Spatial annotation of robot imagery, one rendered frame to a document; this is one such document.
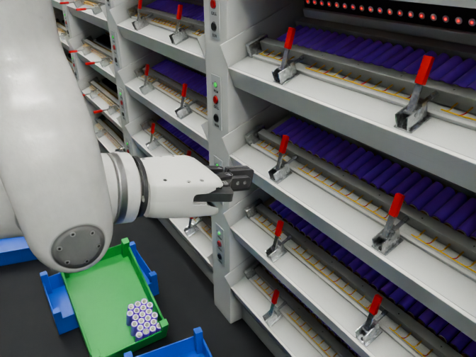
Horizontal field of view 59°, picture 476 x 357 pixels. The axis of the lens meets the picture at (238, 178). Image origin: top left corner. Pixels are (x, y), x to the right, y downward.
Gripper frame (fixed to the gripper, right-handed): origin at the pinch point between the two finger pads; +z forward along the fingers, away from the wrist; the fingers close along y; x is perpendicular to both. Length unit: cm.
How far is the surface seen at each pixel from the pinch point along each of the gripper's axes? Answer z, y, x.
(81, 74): 23, -170, -20
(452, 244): 24.7, 19.9, -3.3
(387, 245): 20.1, 13.3, -6.7
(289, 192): 19.7, -9.2, -8.3
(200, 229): 31, -56, -44
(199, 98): 25, -56, -2
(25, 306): -17, -70, -71
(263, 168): 20.9, -19.4, -7.6
